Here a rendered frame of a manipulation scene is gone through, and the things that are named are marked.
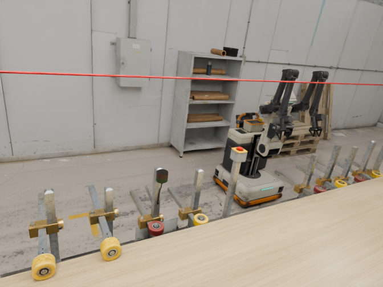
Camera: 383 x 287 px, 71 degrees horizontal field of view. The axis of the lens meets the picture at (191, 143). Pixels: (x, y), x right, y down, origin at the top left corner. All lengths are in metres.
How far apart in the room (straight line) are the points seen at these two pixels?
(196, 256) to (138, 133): 3.15
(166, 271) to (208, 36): 3.68
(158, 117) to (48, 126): 1.54
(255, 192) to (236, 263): 1.92
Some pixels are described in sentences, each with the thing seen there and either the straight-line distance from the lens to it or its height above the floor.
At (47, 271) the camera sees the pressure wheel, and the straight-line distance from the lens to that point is 1.24.
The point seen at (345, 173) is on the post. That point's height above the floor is 0.87.
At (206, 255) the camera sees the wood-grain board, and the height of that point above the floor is 0.90.
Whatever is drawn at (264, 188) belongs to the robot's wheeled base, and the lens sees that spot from 3.26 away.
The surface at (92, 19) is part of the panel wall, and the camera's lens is 3.79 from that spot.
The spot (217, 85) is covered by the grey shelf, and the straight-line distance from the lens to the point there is 4.60.
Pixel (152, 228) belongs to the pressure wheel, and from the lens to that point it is 1.41.
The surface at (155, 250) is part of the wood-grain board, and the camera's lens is 1.31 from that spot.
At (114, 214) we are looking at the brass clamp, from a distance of 1.42.
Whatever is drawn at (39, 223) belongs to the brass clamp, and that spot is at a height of 0.97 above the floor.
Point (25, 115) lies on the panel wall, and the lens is 3.94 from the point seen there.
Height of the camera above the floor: 1.83
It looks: 23 degrees down
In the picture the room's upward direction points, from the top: 7 degrees clockwise
